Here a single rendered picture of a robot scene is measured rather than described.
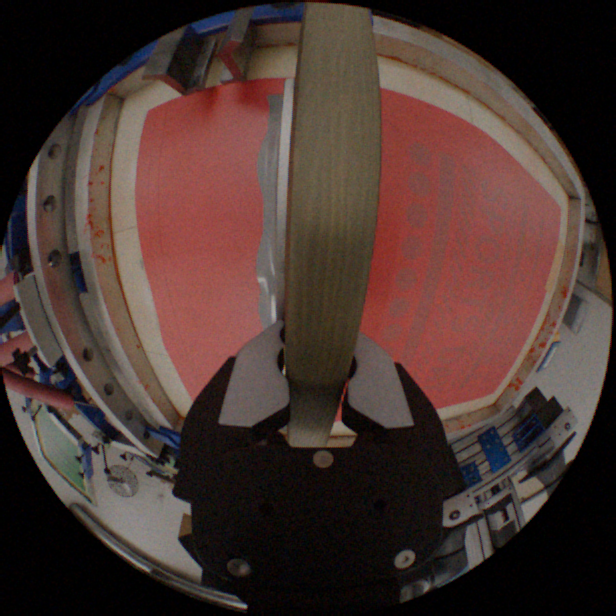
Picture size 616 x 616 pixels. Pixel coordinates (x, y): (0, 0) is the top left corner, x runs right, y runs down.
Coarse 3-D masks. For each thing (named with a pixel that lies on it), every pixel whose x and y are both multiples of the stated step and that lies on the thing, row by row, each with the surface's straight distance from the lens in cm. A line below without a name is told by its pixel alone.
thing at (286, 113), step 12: (288, 84) 16; (288, 96) 15; (288, 108) 15; (288, 120) 14; (288, 132) 14; (288, 144) 13; (288, 156) 13; (276, 192) 13; (276, 204) 13; (276, 216) 13; (276, 228) 13; (276, 240) 13; (276, 252) 13; (276, 264) 13; (276, 276) 13; (276, 288) 14; (276, 300) 14; (276, 312) 14
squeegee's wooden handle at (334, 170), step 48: (336, 48) 9; (336, 96) 7; (336, 144) 6; (288, 192) 7; (336, 192) 6; (288, 240) 6; (336, 240) 6; (288, 288) 7; (336, 288) 6; (288, 336) 8; (336, 336) 7; (336, 384) 9; (288, 432) 14
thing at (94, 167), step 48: (384, 48) 24; (432, 48) 25; (480, 96) 30; (96, 144) 28; (96, 192) 27; (576, 192) 51; (96, 240) 26; (576, 240) 51; (96, 288) 27; (144, 384) 33
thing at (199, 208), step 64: (192, 128) 21; (256, 128) 18; (384, 128) 19; (448, 128) 23; (192, 192) 19; (256, 192) 17; (384, 192) 17; (512, 192) 30; (192, 256) 19; (256, 256) 17; (384, 256) 18
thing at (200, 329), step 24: (168, 312) 24; (192, 312) 22; (216, 312) 20; (240, 312) 19; (168, 336) 26; (192, 336) 24; (216, 336) 22; (240, 336) 21; (528, 336) 48; (192, 360) 26; (216, 360) 24; (504, 360) 44; (192, 384) 31; (480, 384) 43
